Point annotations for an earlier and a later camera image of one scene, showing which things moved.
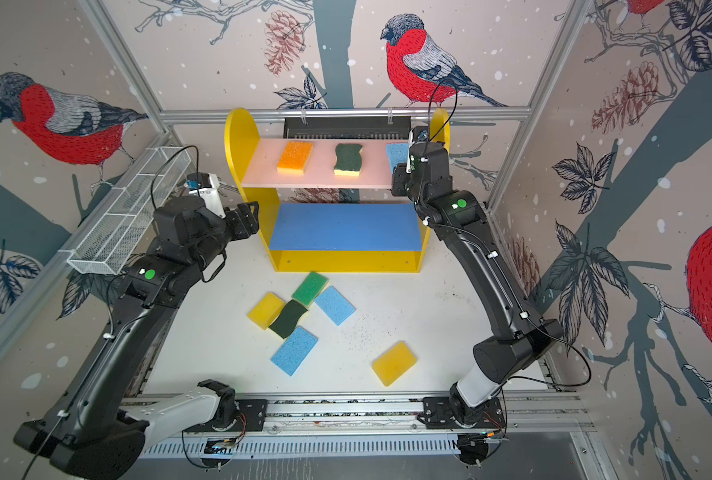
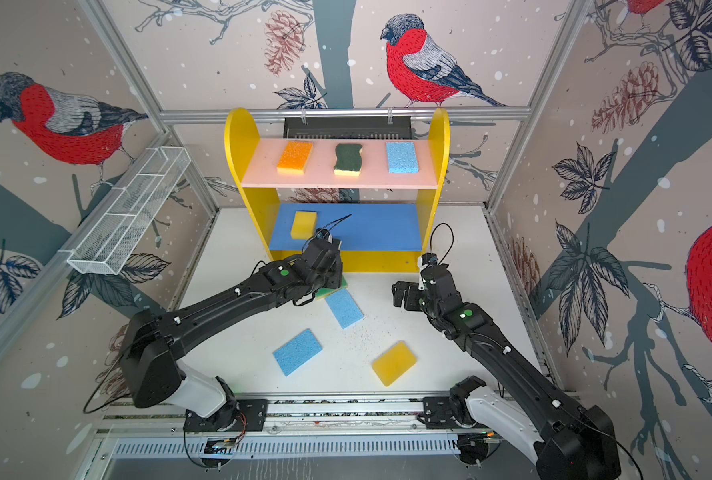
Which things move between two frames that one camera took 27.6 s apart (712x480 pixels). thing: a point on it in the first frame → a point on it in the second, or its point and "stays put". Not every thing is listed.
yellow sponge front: (394, 363) stays put
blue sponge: (396, 153) stays put
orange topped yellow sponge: (294, 158) stays put
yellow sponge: (266, 310) → (304, 225)
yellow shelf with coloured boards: (326, 205) stays put
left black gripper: (248, 220) → (337, 273)
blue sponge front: (293, 351) stays put
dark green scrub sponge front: (348, 159) stays put
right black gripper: (397, 181) → (411, 290)
